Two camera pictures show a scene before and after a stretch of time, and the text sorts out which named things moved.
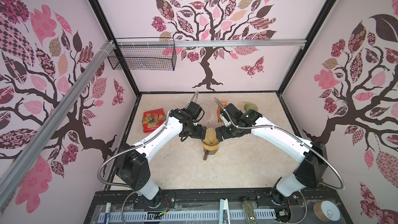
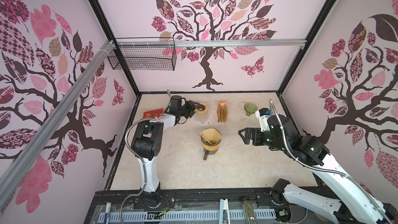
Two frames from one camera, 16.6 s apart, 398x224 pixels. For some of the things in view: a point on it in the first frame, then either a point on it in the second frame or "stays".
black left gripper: (197, 134) to (191, 107)
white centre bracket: (223, 206) stays
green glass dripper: (250, 106) stays
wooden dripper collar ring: (211, 147) stays
